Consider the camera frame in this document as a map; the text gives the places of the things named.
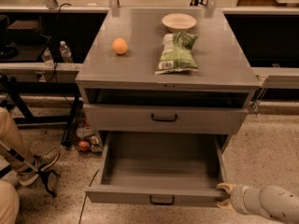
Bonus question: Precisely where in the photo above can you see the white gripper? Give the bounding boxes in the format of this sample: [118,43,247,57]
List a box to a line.
[217,183,258,215]

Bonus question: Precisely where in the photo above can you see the grey drawer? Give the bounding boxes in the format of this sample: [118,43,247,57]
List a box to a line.
[86,132,228,207]
[83,105,248,134]

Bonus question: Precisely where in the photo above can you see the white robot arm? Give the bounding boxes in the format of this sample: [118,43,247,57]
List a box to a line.
[217,183,299,224]

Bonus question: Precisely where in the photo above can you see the grey drawer cabinet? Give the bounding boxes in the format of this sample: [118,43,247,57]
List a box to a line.
[76,8,259,147]

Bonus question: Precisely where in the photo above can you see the grey top drawer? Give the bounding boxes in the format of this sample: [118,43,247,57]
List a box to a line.
[83,105,248,134]

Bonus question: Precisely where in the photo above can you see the green chip bag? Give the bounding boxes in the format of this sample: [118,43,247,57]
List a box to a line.
[155,32,198,75]

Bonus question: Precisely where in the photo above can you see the red apple on floor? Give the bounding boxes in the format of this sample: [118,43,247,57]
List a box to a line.
[78,140,90,152]

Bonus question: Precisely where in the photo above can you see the white bowl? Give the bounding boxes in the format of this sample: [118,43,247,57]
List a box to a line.
[162,13,197,33]

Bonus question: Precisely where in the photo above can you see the orange fruit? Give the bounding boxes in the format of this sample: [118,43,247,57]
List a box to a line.
[112,38,128,55]

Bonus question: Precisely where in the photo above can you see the grey sneaker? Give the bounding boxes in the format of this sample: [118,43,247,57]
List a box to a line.
[18,148,60,186]

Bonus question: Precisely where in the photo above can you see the clear water bottle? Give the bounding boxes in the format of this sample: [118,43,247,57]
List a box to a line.
[59,41,74,67]
[42,48,54,68]

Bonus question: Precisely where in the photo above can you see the person knee beige trousers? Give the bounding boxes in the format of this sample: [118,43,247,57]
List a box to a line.
[0,180,20,224]

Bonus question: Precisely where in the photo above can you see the person leg beige trousers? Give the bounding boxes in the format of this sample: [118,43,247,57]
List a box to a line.
[0,107,34,173]

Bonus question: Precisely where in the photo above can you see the dark box on shelf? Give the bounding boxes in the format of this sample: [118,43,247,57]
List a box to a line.
[7,20,42,45]

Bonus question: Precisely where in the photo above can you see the black floor cable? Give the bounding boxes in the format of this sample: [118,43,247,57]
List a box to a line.
[78,169,100,224]

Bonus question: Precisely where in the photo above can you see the black table frame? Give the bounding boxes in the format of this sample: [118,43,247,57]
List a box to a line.
[0,75,81,147]

